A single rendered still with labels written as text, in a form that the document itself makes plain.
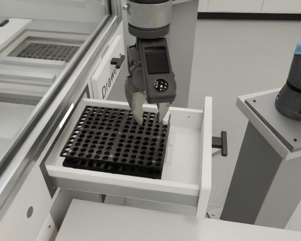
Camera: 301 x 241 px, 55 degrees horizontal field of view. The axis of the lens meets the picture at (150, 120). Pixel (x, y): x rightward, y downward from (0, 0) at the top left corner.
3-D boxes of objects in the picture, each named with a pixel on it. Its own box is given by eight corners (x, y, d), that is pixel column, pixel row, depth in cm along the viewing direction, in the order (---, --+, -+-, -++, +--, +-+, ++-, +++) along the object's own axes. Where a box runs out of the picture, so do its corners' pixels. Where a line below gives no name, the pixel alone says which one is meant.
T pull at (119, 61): (125, 58, 95) (124, 54, 95) (119, 70, 90) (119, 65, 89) (114, 57, 96) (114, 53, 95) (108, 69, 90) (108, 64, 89)
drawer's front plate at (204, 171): (206, 127, 82) (211, 95, 75) (203, 221, 60) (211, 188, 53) (200, 126, 82) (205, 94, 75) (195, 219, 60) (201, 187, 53)
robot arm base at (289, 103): (301, 89, 102) (310, 63, 95) (337, 114, 91) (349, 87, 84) (264, 99, 98) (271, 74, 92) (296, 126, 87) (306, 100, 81)
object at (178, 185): (200, 126, 80) (203, 109, 76) (196, 208, 61) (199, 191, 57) (61, 111, 85) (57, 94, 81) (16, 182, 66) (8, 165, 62)
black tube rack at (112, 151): (169, 132, 78) (170, 114, 73) (160, 186, 64) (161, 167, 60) (89, 123, 80) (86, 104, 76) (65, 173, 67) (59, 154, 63)
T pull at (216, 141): (225, 134, 68) (226, 129, 67) (226, 158, 62) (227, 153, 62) (209, 132, 69) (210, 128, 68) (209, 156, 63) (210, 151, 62)
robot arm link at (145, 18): (177, 3, 45) (124, 5, 44) (175, 31, 48) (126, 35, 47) (166, -12, 50) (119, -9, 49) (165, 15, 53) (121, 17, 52)
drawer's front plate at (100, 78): (123, 62, 109) (121, 34, 102) (101, 110, 88) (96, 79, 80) (119, 62, 109) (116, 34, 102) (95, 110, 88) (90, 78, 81)
